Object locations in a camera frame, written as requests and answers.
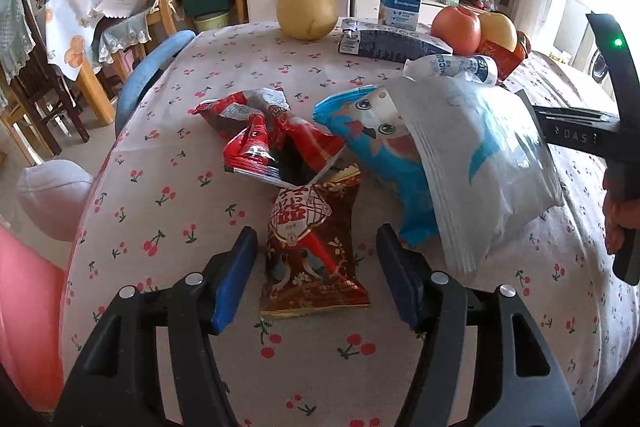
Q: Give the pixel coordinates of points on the yellow pear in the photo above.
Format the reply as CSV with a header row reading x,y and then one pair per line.
x,y
306,11

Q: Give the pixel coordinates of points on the blue fish snack packet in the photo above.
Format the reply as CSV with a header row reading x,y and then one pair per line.
x,y
380,147

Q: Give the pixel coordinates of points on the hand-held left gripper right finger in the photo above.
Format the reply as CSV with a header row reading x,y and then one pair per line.
x,y
396,274

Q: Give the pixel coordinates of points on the crumpled white blue-print wrapper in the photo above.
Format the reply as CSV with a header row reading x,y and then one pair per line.
x,y
450,68

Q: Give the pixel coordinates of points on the dark red snack packet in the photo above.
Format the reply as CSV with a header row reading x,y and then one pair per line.
x,y
312,252

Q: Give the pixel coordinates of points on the person's right hand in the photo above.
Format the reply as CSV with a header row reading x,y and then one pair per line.
x,y
611,207

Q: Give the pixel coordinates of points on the blue chair backrest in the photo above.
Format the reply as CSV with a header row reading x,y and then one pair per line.
x,y
145,77

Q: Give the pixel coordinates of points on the red apple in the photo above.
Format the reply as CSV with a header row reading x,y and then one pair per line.
x,y
455,29

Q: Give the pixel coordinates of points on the small red packet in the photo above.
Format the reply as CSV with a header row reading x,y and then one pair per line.
x,y
507,57

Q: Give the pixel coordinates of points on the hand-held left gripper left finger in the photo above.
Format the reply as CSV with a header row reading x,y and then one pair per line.
x,y
234,279

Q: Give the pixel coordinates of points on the yellow apple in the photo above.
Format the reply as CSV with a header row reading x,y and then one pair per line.
x,y
500,31

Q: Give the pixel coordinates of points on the dark blue carton box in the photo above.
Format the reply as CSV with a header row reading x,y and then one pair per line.
x,y
385,41

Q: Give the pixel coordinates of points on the white plastic bag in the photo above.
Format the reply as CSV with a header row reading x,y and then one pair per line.
x,y
470,157

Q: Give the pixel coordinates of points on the crumpled red snack packet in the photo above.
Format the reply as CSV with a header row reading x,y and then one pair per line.
x,y
270,142

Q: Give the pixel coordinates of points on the light wooden chair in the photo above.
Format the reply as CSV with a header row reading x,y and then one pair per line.
x,y
167,2

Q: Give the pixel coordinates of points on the white washing machine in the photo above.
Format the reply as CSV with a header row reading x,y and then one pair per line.
x,y
595,57

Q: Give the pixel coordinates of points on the pink plastic stool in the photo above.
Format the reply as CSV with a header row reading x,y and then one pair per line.
x,y
25,317

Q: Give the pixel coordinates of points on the dark wooden chair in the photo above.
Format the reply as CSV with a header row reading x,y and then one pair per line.
x,y
37,97

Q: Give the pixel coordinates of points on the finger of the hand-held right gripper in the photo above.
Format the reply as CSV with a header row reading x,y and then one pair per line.
x,y
536,119

